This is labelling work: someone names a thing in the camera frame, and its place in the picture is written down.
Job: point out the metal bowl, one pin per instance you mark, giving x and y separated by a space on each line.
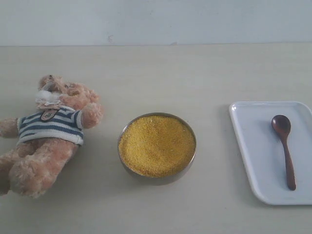
156 179

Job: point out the white rectangular plastic tray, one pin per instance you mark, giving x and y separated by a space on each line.
262 151

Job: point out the brown wooden spoon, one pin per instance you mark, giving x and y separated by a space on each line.
282 127

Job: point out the tan teddy bear striped shirt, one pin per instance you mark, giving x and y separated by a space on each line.
48 138

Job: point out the yellow millet grains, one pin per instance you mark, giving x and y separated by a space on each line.
156 143

